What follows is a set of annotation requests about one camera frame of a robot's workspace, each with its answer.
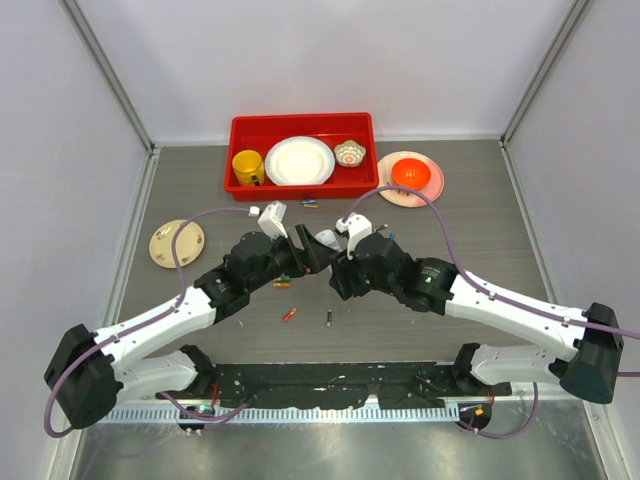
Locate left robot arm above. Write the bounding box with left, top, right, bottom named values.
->
left=44, top=225, right=340, bottom=438

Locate cream floral saucer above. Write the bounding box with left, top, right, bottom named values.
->
left=149, top=219, right=205, bottom=269

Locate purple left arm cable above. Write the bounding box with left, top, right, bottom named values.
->
left=43, top=205, right=261, bottom=439

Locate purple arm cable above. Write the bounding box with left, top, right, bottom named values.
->
left=43, top=205, right=261, bottom=439
left=344, top=185, right=640, bottom=441

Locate white slotted cable duct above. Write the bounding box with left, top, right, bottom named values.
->
left=100, top=401, right=460, bottom=425

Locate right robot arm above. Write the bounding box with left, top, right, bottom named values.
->
left=329, top=233, right=624, bottom=404

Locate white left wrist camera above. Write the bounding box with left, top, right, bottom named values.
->
left=248, top=201, right=288, bottom=240

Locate pink plate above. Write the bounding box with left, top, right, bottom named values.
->
left=377, top=151, right=445, bottom=202

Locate white remote control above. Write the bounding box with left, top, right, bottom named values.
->
left=314, top=229, right=348, bottom=252

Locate white plate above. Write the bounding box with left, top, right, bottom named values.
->
left=264, top=136, right=336, bottom=186

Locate red orange battery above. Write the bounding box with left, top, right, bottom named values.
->
left=282, top=307, right=297, bottom=323

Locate red plastic bin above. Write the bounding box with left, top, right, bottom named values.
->
left=224, top=112, right=379, bottom=202

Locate small patterned flower bowl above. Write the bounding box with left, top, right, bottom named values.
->
left=333, top=140, right=367, bottom=168

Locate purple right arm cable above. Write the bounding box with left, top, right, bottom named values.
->
left=344, top=185, right=640, bottom=441

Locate yellow mug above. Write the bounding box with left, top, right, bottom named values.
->
left=232, top=150, right=265, bottom=187

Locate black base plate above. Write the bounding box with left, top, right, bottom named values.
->
left=154, top=360, right=512, bottom=409

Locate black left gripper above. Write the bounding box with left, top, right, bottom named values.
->
left=247, top=224, right=336, bottom=292

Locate orange bowl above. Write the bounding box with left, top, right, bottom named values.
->
left=391, top=158, right=431, bottom=190

